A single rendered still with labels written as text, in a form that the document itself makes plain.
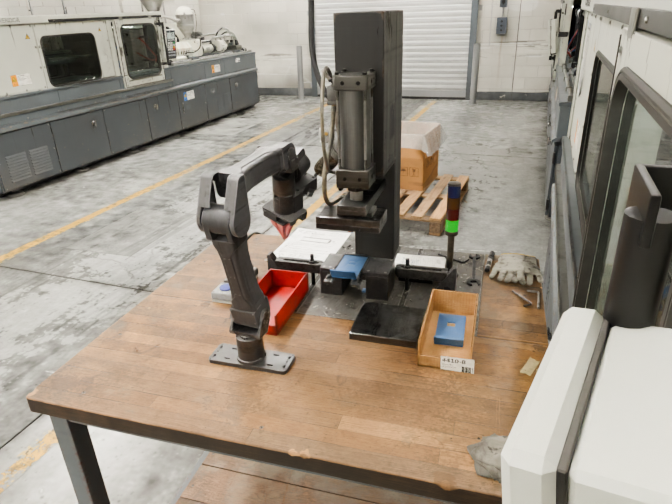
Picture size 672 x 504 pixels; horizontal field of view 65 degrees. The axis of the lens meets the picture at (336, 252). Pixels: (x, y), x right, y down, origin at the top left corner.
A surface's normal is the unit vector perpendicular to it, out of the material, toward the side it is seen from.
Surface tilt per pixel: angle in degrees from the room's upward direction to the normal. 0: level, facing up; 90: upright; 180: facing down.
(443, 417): 0
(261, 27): 90
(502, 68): 90
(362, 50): 90
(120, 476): 0
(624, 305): 90
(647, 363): 7
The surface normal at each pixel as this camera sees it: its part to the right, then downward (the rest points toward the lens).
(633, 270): -0.65, 0.34
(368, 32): -0.29, 0.41
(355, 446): -0.04, -0.91
